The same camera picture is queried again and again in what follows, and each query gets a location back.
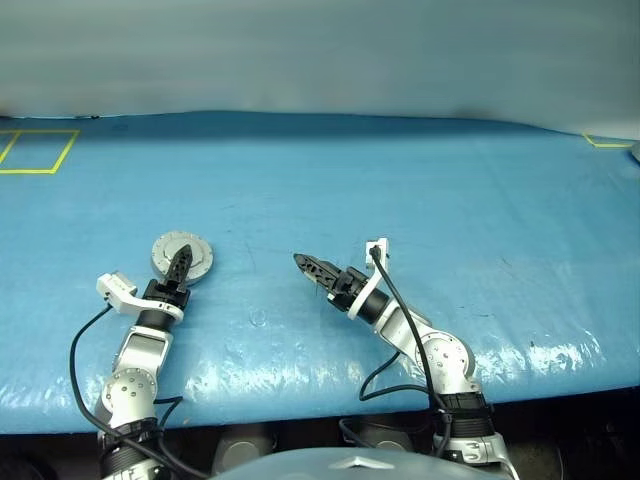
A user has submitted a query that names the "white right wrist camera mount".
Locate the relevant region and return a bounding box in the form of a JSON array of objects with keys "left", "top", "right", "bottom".
[{"left": 346, "top": 238, "right": 390, "bottom": 321}]

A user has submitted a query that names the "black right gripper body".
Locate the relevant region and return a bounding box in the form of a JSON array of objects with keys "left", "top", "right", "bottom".
[{"left": 326, "top": 266, "right": 370, "bottom": 313}]

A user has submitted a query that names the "blue table cover sheet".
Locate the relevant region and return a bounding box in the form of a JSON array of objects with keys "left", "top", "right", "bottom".
[{"left": 0, "top": 110, "right": 640, "bottom": 435}]

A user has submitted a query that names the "grey round disc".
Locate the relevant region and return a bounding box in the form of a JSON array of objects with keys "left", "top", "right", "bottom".
[{"left": 149, "top": 230, "right": 215, "bottom": 281}]

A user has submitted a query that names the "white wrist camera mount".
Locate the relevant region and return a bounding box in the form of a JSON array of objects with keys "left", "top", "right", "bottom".
[
  {"left": 346, "top": 238, "right": 390, "bottom": 321},
  {"left": 96, "top": 271, "right": 184, "bottom": 321}
]

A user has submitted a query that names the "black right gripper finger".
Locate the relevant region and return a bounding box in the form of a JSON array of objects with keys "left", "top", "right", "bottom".
[
  {"left": 292, "top": 252, "right": 347, "bottom": 280},
  {"left": 296, "top": 261, "right": 337, "bottom": 296}
]

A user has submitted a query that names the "large yellow tape square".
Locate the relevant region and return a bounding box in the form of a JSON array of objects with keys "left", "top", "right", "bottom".
[{"left": 0, "top": 129, "right": 81, "bottom": 175}]

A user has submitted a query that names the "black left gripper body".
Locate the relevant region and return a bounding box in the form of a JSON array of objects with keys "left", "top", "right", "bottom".
[{"left": 143, "top": 278, "right": 192, "bottom": 310}]

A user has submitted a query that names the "silver grey robot body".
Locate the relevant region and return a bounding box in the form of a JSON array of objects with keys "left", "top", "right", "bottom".
[{"left": 209, "top": 447, "right": 506, "bottom": 480}]

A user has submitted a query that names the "dark grey rounded housing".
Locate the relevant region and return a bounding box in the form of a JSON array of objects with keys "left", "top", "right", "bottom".
[
  {"left": 214, "top": 427, "right": 279, "bottom": 476},
  {"left": 344, "top": 422, "right": 416, "bottom": 452}
]

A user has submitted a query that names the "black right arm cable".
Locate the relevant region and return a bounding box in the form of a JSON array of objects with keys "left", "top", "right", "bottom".
[{"left": 338, "top": 247, "right": 454, "bottom": 456}]

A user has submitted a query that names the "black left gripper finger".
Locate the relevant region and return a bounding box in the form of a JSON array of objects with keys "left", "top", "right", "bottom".
[
  {"left": 167, "top": 243, "right": 188, "bottom": 288},
  {"left": 177, "top": 243, "right": 195, "bottom": 289}
]

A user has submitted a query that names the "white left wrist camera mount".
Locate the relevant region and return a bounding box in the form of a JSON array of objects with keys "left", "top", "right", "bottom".
[{"left": 96, "top": 271, "right": 184, "bottom": 321}]

